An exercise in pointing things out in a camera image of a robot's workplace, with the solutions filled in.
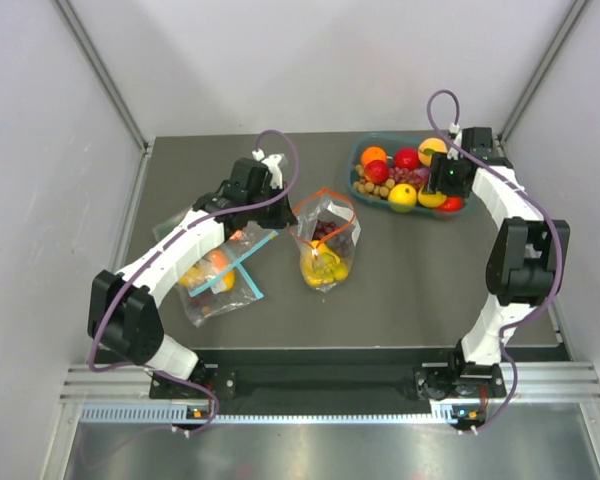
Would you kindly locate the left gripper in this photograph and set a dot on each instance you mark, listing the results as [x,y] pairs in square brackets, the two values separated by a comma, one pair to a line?
[283,217]

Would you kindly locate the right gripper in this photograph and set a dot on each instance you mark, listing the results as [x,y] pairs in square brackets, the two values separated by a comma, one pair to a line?
[440,162]

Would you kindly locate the red zip bag with fruit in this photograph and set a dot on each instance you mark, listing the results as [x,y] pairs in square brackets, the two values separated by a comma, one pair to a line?
[326,234]

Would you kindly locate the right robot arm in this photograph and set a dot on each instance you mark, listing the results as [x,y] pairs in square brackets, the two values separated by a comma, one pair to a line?
[522,266]

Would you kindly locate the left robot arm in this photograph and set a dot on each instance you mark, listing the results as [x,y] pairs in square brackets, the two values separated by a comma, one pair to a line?
[124,305]

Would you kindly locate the fake red tomato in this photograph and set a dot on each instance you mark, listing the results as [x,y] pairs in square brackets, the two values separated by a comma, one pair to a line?
[451,205]

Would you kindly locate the fake grape bunch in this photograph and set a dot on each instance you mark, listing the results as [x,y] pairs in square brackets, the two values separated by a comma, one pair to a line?
[417,178]

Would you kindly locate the upper blue zip bag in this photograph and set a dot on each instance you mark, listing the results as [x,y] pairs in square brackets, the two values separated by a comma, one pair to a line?
[245,240]

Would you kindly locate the blue zip bag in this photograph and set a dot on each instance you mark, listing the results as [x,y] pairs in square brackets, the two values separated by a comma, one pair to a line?
[245,240]
[219,296]

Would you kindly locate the fake red apple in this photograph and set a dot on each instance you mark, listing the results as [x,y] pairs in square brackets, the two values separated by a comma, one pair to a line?
[406,158]

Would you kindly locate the fake yellow lemon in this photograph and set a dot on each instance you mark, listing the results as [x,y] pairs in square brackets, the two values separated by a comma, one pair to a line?
[402,198]

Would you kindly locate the fake red peach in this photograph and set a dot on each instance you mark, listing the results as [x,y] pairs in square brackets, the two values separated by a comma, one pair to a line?
[376,172]

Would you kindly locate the fake orange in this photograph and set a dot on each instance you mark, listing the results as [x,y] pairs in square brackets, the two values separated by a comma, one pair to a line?
[373,153]

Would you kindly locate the fake longan cluster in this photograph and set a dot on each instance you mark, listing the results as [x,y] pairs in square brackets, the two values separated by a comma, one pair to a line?
[362,186]

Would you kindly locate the lower blue zip bag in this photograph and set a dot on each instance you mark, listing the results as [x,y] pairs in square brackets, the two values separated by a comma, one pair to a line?
[219,296]

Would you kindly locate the teal plastic fruit basket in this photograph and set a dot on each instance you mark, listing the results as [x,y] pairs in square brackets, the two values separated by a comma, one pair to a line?
[391,142]

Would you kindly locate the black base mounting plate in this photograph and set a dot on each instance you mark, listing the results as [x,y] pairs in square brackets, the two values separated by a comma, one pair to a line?
[413,373]

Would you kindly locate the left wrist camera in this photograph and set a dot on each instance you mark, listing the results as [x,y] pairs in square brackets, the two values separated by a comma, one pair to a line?
[274,162]

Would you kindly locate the grey slotted cable duct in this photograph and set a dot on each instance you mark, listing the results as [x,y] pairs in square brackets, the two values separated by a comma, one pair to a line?
[183,413]

